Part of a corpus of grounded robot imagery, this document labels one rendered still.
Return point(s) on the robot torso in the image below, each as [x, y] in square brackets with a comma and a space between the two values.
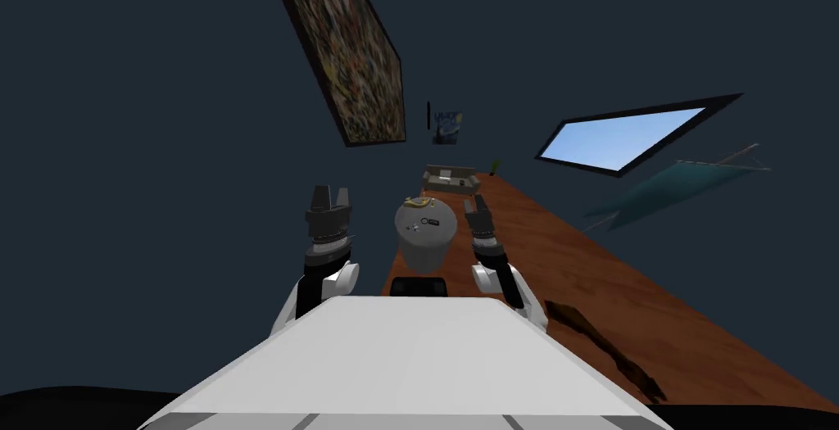
[419, 358]

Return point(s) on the teal curtain on rod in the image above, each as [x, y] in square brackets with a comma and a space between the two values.
[662, 187]

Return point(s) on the small green plant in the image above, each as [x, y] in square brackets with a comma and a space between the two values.
[494, 168]

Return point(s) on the small black object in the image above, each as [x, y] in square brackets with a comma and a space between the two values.
[430, 221]

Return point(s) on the yellow curved object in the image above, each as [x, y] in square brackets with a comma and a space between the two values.
[419, 203]

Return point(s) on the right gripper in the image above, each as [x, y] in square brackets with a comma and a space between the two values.
[482, 225]

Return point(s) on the small blue picture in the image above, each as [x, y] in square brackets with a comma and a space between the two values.
[448, 127]

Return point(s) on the dark-framed window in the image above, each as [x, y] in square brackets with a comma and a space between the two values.
[623, 138]

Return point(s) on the large dark-framed painting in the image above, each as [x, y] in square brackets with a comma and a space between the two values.
[347, 50]

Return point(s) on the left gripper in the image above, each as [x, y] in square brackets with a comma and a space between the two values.
[328, 223]

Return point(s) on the grey sofa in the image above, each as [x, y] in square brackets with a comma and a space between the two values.
[451, 180]

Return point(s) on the round grey table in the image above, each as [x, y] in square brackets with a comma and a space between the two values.
[426, 246]

